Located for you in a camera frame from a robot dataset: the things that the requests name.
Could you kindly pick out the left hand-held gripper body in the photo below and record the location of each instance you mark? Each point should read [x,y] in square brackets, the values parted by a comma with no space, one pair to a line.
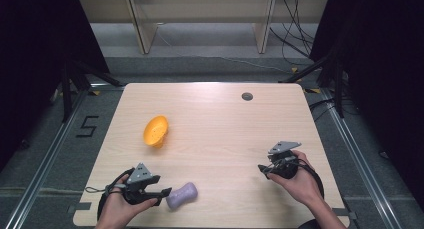
[139,175]

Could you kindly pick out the black tape strip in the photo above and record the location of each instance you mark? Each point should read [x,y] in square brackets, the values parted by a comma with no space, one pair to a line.
[345,213]
[80,207]

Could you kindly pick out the orange plastic strainer bowl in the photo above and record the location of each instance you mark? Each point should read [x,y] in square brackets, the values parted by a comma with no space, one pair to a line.
[154,131]

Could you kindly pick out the light wooden desk leg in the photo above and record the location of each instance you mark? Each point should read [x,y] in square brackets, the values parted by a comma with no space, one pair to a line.
[265,25]
[141,25]

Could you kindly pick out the grey round table grommet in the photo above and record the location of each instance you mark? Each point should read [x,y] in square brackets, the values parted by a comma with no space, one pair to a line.
[247,96]

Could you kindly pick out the purple bone-shaped soft block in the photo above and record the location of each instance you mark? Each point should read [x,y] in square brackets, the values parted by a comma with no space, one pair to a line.
[181,195]

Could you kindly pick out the black curtain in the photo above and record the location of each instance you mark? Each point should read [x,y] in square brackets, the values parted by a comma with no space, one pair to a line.
[386,72]
[36,65]

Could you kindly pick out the person's right hand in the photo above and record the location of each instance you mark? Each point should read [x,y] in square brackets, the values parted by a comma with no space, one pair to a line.
[305,185]

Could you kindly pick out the aluminium floor rail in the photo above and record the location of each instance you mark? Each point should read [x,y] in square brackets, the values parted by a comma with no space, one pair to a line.
[363,165]
[43,165]

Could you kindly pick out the person's left hand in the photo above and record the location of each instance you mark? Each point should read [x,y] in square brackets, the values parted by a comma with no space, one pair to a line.
[115,209]

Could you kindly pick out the black tripod stand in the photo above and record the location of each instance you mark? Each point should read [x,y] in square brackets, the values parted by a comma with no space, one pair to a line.
[338,85]
[66,89]

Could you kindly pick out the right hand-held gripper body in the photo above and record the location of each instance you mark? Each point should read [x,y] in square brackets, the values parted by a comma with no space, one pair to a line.
[283,162]

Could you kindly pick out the yellow tape piece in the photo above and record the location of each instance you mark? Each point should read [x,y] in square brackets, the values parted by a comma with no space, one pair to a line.
[96,92]
[294,69]
[312,90]

